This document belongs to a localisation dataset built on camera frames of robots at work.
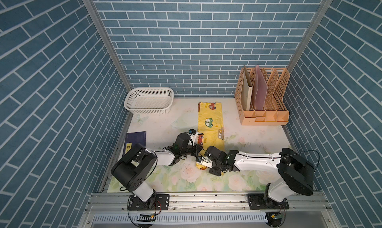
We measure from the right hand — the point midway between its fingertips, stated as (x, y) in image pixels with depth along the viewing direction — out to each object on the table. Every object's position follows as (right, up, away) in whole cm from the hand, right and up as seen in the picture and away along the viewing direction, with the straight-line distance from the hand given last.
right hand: (210, 165), depth 85 cm
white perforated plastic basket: (-49, +40, +34) cm, 72 cm away
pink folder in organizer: (+33, +45, +11) cm, 57 cm away
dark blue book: (-50, +14, +12) cm, 53 cm away
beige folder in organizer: (+23, +45, +3) cm, 51 cm away
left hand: (-2, +9, +3) cm, 10 cm away
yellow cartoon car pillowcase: (+2, +22, +20) cm, 30 cm away
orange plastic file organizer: (+47, +31, +17) cm, 59 cm away
